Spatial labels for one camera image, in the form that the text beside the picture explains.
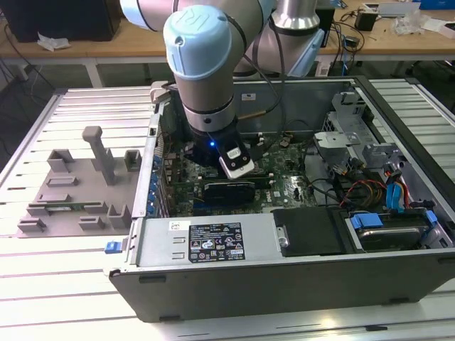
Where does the black computer tower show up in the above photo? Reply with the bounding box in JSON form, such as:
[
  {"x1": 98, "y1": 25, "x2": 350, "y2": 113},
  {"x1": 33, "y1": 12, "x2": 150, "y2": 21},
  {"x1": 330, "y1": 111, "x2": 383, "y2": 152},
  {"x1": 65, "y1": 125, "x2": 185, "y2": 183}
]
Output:
[{"x1": 0, "y1": 0, "x2": 122, "y2": 43}]

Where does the green RAM stick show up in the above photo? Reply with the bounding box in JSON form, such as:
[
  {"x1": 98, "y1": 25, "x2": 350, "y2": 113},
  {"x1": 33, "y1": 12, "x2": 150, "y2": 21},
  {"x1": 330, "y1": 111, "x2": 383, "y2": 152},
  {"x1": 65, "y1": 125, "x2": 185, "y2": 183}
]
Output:
[{"x1": 44, "y1": 202, "x2": 107, "y2": 211}]

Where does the long wooden desk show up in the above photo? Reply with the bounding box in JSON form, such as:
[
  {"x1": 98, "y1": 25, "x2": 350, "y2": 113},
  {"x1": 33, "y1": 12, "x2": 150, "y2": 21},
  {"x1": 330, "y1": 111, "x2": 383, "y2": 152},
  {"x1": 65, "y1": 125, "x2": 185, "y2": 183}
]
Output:
[{"x1": 0, "y1": 9, "x2": 455, "y2": 68}]

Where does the red yellow wire bundle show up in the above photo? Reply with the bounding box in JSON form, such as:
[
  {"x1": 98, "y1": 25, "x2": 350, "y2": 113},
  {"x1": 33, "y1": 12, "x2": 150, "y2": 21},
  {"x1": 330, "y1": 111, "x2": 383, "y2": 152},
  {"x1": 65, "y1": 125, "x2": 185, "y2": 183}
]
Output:
[{"x1": 340, "y1": 179, "x2": 388, "y2": 210}]

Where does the hard disk in blue carrier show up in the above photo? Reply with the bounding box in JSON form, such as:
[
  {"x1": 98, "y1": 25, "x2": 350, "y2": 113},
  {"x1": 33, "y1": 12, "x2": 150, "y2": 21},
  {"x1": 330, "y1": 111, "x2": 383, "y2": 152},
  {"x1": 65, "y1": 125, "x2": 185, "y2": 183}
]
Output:
[{"x1": 345, "y1": 210, "x2": 437, "y2": 254}]

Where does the white flat box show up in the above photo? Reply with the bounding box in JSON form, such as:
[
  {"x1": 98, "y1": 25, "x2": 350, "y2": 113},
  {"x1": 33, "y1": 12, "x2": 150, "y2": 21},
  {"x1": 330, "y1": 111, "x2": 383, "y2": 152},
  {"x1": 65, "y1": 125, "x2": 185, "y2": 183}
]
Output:
[{"x1": 422, "y1": 16, "x2": 455, "y2": 39}]

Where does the black drive bay cover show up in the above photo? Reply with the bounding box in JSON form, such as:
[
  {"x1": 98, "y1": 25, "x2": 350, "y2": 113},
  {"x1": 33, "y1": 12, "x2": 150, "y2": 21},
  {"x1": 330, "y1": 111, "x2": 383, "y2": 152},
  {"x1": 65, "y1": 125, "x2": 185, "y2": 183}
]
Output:
[{"x1": 272, "y1": 207, "x2": 348, "y2": 259}]

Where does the black grey PC case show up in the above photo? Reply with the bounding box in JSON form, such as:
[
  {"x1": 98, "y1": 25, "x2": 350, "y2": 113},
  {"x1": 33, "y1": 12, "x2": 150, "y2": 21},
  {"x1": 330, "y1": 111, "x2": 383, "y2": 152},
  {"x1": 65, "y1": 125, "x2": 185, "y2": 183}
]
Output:
[{"x1": 102, "y1": 74, "x2": 455, "y2": 324}]

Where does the black power adapter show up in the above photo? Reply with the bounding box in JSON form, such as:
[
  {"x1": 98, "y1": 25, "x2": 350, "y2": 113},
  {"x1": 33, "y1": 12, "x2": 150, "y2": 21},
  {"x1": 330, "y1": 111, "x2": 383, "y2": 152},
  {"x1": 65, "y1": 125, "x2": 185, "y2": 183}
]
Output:
[{"x1": 354, "y1": 9, "x2": 378, "y2": 32}]

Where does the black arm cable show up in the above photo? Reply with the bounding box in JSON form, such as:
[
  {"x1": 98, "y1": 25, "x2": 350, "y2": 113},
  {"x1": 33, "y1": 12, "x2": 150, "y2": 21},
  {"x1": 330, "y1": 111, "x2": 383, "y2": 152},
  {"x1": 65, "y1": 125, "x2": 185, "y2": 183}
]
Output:
[{"x1": 230, "y1": 17, "x2": 289, "y2": 152}]

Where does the white crumpled paper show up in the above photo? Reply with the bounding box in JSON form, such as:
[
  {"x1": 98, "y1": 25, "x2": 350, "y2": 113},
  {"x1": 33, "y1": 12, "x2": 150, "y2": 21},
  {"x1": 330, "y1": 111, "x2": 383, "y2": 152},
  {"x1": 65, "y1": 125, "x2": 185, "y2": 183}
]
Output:
[{"x1": 37, "y1": 31, "x2": 71, "y2": 51}]

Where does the clear crumpled plastic bag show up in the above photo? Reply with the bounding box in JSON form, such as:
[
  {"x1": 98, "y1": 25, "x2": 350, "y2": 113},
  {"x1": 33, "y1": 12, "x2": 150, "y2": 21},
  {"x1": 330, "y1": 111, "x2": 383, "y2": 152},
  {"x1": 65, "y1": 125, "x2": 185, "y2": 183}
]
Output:
[{"x1": 393, "y1": 9, "x2": 427, "y2": 36}]

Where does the black graphics card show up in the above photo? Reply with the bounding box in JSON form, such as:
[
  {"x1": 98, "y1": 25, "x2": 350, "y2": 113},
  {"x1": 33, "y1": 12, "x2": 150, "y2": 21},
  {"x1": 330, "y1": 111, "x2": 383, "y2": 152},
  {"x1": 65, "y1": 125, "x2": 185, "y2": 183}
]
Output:
[{"x1": 203, "y1": 180, "x2": 257, "y2": 206}]

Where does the blue flat cable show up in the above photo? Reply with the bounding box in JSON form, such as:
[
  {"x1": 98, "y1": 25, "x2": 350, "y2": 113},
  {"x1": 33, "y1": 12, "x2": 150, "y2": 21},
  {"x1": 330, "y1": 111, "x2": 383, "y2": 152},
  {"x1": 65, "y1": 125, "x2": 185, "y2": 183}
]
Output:
[{"x1": 387, "y1": 169, "x2": 406, "y2": 214}]

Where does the silver metal drive cage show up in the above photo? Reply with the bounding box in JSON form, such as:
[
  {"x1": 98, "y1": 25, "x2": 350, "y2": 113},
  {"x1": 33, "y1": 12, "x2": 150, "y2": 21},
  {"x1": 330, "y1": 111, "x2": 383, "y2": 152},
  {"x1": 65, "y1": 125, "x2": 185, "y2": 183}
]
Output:
[{"x1": 313, "y1": 90, "x2": 406, "y2": 175}]

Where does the black power cable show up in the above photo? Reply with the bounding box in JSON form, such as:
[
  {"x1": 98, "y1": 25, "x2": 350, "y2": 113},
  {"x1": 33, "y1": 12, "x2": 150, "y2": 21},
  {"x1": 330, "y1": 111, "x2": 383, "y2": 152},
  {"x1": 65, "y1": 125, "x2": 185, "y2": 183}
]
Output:
[{"x1": 306, "y1": 165, "x2": 344, "y2": 207}]

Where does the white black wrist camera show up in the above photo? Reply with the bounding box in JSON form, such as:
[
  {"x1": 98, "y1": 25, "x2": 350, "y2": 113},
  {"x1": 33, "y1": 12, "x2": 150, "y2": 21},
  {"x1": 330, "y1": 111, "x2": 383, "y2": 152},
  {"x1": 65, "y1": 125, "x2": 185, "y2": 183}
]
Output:
[{"x1": 218, "y1": 143, "x2": 255, "y2": 180}]

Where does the grey parts rack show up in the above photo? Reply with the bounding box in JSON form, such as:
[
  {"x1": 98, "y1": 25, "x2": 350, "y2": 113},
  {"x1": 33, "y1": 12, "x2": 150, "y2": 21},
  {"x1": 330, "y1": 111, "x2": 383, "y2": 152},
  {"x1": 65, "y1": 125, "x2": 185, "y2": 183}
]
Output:
[{"x1": 16, "y1": 125, "x2": 143, "y2": 239}]

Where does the silver power supply box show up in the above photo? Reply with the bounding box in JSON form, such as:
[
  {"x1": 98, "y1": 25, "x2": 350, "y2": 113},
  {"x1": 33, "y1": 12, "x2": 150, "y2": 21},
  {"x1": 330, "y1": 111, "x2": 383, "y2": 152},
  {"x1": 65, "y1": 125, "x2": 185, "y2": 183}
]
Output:
[{"x1": 134, "y1": 217, "x2": 282, "y2": 268}]

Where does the green motherboard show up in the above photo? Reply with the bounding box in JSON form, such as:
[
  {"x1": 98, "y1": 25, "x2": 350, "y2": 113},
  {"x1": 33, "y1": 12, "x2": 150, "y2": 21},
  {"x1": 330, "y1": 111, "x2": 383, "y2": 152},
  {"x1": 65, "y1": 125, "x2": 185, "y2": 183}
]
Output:
[{"x1": 161, "y1": 133, "x2": 321, "y2": 218}]

